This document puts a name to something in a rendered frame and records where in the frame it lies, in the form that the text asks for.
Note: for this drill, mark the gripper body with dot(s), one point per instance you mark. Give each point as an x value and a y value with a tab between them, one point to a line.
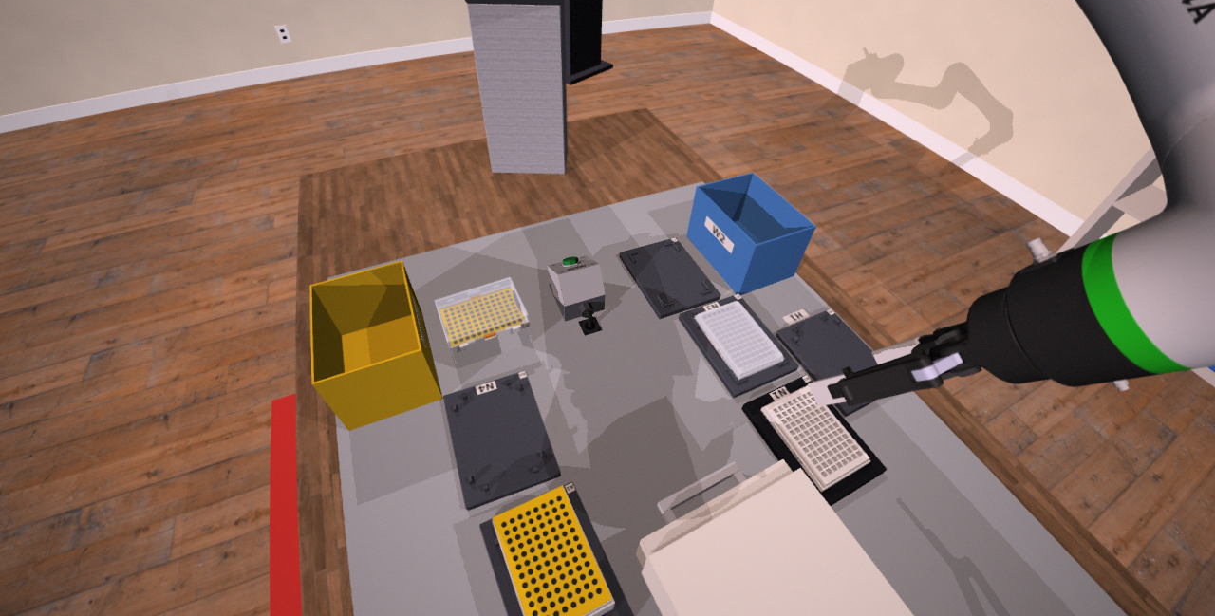
990	343

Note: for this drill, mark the blue open-top bin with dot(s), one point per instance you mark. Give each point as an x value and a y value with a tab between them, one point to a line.
726	213

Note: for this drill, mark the yellow open-top bin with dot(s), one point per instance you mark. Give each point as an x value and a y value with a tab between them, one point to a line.
358	323

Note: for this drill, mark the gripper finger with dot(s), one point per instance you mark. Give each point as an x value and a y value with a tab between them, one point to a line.
892	352
895	377

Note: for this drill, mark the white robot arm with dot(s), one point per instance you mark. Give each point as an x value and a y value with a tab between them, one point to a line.
1140	302

